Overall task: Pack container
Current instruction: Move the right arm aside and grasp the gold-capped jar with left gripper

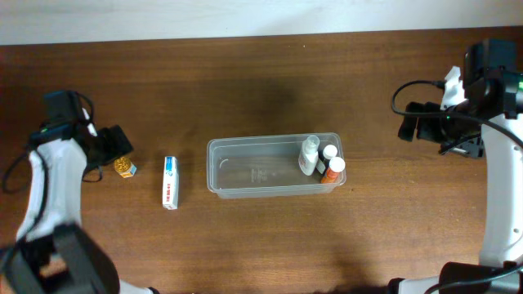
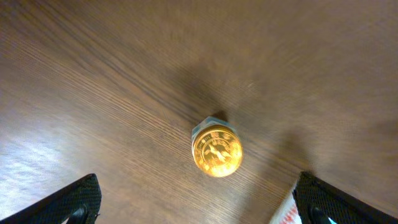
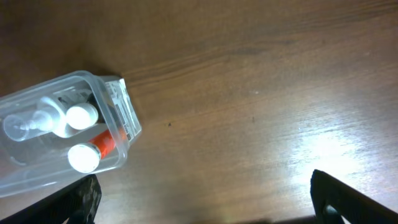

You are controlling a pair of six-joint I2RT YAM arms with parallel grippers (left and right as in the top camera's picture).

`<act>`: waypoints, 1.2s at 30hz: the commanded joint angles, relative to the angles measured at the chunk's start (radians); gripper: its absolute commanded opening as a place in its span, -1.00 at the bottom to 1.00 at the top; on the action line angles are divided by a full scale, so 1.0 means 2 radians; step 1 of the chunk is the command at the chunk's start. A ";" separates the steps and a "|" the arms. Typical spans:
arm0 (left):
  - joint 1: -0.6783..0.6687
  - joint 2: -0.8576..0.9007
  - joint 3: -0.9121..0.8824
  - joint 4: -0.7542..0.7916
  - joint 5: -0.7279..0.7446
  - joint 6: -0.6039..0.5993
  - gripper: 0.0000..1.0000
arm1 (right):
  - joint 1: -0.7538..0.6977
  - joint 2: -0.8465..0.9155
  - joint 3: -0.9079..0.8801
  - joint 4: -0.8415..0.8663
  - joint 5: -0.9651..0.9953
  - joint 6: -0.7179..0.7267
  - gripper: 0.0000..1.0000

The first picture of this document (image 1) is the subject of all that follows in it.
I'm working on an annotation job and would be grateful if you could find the gold lid small jar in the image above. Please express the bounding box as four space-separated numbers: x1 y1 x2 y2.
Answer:
114 157 136 178

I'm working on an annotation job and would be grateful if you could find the orange tube white cap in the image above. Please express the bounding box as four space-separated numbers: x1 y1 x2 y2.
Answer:
320 157 346 184

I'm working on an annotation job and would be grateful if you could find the dark bottle white cap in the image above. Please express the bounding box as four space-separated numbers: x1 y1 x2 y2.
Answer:
316 145 337 175

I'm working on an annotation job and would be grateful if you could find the white blue medicine box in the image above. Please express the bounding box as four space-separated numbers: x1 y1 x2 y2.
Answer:
162 156 179 210

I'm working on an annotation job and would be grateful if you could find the white spray bottle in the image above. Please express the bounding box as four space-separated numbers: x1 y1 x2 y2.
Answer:
298 136 320 176

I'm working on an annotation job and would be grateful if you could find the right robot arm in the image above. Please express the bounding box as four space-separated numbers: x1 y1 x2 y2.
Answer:
387 39 522 294

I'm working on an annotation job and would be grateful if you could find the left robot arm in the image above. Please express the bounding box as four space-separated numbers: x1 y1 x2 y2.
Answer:
1 91 156 293

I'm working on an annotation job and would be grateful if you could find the clear plastic container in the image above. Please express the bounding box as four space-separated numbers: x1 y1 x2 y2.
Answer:
207 133 347 199

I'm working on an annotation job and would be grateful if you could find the right black cable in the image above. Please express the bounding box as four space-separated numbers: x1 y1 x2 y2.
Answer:
390 79 523 150

